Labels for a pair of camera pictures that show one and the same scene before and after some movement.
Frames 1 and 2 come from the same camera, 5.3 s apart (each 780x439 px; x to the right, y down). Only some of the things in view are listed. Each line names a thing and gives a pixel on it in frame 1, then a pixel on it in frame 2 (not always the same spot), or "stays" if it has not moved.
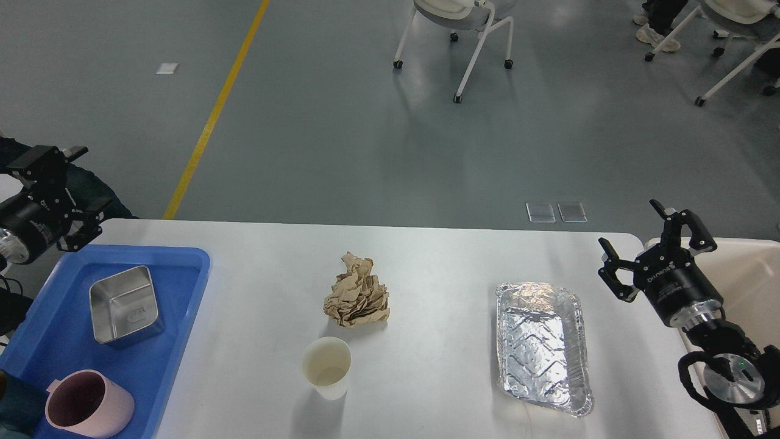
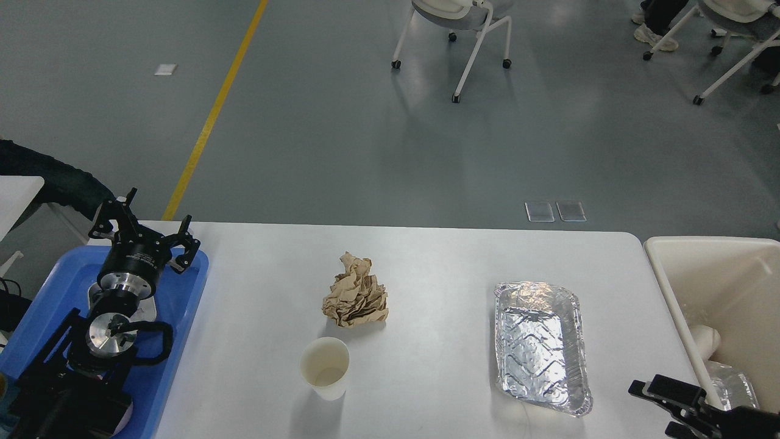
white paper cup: (326, 363) stays
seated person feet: (657, 17) stays
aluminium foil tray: (542, 353) stays
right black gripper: (668, 274) -> (680, 397)
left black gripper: (41, 214) -> (132, 264)
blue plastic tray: (54, 337) stays
